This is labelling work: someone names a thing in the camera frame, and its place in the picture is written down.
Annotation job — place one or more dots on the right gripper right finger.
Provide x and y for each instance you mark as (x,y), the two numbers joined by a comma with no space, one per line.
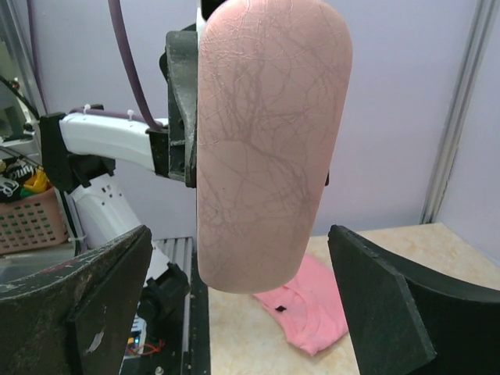
(405,318)

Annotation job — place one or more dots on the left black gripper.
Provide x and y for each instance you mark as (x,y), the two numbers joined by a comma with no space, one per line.
(179,66)

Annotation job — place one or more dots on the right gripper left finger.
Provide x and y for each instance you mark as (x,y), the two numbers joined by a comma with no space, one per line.
(75,317)

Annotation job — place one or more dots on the pink glasses case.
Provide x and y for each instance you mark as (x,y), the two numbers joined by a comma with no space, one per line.
(272,82)

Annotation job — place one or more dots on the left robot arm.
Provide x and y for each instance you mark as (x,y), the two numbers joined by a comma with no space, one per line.
(80,149)

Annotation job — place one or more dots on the pink folded cloth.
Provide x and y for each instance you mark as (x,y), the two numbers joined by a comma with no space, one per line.
(308,308)

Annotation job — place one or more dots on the pink plastic basket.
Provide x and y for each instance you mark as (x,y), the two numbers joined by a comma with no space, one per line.
(32,223)

